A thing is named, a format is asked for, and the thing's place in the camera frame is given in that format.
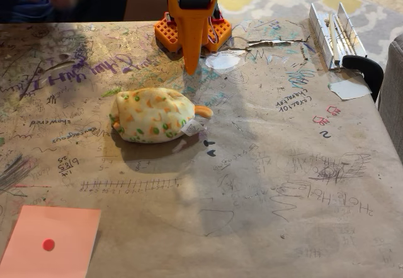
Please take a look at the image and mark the white plush toy orange green spots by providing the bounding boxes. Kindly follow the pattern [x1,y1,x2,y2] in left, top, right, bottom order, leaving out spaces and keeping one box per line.
[108,87,214,144]

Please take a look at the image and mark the person in dark blue clothes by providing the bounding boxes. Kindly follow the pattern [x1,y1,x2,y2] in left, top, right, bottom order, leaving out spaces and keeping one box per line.
[0,0,168,24]

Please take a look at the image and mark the aluminium miter box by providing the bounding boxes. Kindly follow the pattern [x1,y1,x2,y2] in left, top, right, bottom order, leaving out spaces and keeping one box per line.
[308,2,368,70]

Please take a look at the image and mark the thin wooden dowel stick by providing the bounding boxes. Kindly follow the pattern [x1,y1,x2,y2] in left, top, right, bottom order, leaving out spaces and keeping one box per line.
[328,13,343,65]

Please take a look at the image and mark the scribbled brown paper table cover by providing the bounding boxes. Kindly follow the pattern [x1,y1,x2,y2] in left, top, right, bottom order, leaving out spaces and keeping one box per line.
[0,18,403,278]

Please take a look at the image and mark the white torn paper scrap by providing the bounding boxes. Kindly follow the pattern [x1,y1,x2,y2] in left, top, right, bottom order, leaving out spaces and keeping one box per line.
[328,78,373,101]

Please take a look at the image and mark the grey upholstered sofa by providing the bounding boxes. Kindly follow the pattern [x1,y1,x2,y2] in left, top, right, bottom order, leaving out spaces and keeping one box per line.
[377,34,403,172]

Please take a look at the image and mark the pink paper sheet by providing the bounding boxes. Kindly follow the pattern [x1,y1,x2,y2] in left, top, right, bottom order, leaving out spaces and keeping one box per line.
[0,204,102,278]

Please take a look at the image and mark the white red servo cable bundle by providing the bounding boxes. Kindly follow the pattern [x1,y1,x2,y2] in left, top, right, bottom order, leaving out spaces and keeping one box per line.
[207,22,219,45]

